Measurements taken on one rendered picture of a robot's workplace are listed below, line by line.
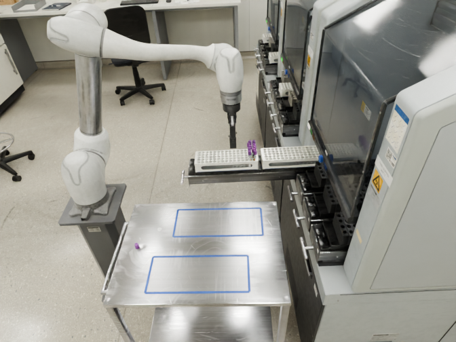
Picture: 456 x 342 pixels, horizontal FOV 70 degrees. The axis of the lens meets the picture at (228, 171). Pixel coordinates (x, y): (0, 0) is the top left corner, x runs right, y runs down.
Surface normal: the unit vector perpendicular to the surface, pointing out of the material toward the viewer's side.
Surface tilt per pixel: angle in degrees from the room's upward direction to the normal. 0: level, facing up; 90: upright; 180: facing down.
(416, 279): 90
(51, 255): 0
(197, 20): 90
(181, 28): 90
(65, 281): 0
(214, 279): 0
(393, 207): 90
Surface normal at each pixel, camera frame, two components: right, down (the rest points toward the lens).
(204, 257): -0.04, -0.77
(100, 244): 0.03, 0.64
